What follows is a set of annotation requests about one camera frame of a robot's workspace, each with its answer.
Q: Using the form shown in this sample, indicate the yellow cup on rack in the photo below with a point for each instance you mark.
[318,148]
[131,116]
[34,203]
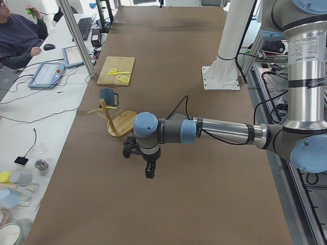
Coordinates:
[5,177]

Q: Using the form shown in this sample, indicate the black computer mouse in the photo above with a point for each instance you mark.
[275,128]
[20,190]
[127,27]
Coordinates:
[48,47]

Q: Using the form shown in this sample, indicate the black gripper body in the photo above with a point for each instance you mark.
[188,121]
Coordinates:
[150,160]

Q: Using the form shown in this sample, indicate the wooden mug rack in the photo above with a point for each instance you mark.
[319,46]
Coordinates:
[116,126]

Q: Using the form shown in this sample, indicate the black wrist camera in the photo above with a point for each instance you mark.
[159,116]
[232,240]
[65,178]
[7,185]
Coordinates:
[130,147]

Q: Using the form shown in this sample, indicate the white camera pillar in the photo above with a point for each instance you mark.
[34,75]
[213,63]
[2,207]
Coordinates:
[222,74]

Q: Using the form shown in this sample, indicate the green rimmed bowl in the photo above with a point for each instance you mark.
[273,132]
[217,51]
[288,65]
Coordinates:
[11,234]

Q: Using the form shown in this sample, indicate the small steel cup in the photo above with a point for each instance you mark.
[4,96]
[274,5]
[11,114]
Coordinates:
[42,166]

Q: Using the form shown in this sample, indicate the black power adapter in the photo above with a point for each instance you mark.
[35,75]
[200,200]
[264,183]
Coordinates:
[96,37]

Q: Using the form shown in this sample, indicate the wooden cutting board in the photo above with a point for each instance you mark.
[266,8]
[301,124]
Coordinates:
[116,64]

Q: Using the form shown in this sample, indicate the light blue cup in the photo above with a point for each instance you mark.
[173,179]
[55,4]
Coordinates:
[9,198]

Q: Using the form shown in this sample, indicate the aluminium frame post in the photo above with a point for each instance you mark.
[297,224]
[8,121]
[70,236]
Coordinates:
[75,32]

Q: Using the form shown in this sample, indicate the far teach pendant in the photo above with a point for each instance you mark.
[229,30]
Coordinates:
[71,56]

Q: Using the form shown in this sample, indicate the small black pad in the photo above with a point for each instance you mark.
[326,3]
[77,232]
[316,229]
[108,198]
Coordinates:
[21,160]

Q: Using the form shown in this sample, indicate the dark blue mug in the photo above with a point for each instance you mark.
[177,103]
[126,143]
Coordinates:
[110,97]

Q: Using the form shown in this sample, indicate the teach pendant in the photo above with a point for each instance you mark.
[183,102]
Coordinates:
[71,56]
[47,75]

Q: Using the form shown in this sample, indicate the grey cup on rack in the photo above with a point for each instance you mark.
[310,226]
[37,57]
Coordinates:
[21,178]

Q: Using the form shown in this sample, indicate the black keyboard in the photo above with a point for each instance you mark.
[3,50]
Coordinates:
[84,25]

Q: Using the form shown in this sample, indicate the seated person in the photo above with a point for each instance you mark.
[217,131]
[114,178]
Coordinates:
[20,38]

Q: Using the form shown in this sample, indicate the near teach pendant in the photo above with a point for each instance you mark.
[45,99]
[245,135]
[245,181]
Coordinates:
[47,75]

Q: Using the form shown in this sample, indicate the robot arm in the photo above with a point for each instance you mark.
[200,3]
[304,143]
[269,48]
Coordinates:
[301,139]

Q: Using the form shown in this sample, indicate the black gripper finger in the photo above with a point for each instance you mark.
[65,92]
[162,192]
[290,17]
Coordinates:
[147,170]
[152,170]

